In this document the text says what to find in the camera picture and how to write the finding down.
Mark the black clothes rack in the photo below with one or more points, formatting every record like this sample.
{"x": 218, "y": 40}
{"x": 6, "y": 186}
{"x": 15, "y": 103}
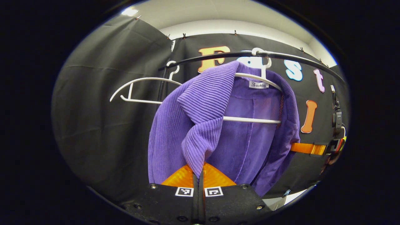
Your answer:
{"x": 218, "y": 54}

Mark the white plastic hanger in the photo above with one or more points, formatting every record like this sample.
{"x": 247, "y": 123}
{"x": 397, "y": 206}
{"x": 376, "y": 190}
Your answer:
{"x": 250, "y": 120}
{"x": 147, "y": 79}

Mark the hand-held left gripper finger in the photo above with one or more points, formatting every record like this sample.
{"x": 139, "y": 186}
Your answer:
{"x": 195, "y": 209}
{"x": 202, "y": 209}

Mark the small ceiling light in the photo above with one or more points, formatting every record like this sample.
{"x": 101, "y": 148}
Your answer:
{"x": 129, "y": 12}

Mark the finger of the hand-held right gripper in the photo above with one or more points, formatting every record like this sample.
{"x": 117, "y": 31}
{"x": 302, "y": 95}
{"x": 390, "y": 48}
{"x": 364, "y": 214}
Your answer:
{"x": 307, "y": 148}

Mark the black backdrop cloth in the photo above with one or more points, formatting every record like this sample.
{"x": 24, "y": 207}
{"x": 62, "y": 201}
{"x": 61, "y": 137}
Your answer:
{"x": 100, "y": 109}

